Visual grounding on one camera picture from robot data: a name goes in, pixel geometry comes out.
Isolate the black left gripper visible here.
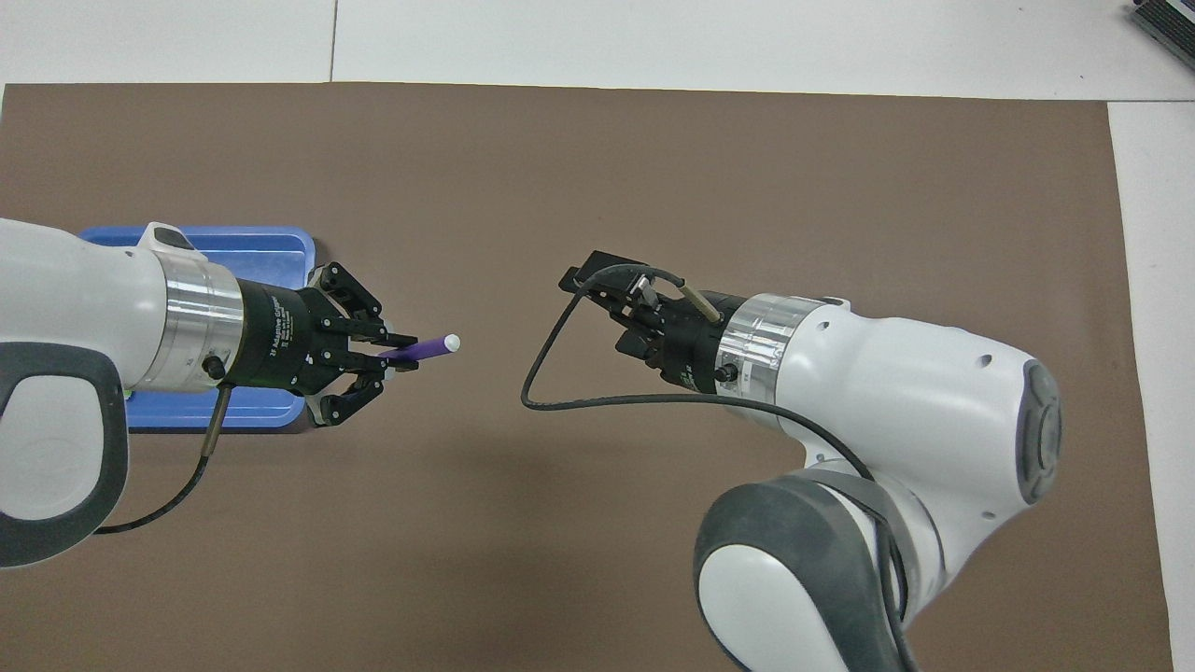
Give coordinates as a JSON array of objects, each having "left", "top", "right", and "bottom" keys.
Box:
[{"left": 224, "top": 262, "right": 421, "bottom": 428}]

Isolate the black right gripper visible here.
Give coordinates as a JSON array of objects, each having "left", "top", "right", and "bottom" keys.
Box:
[{"left": 558, "top": 250, "right": 750, "bottom": 395}]

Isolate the purple pen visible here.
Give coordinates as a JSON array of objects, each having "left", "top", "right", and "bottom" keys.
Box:
[{"left": 378, "top": 333, "right": 462, "bottom": 365}]

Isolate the blue plastic tray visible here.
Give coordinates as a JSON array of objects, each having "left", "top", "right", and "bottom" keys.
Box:
[{"left": 79, "top": 226, "right": 316, "bottom": 432}]

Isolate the brown table mat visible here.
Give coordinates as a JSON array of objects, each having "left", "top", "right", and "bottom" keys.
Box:
[{"left": 0, "top": 82, "right": 1175, "bottom": 672}]

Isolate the grey ribbed device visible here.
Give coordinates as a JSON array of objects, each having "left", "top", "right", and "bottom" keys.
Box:
[{"left": 1130, "top": 0, "right": 1195, "bottom": 71}]

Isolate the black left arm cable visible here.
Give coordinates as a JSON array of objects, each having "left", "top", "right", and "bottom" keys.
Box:
[{"left": 93, "top": 383, "right": 234, "bottom": 536}]

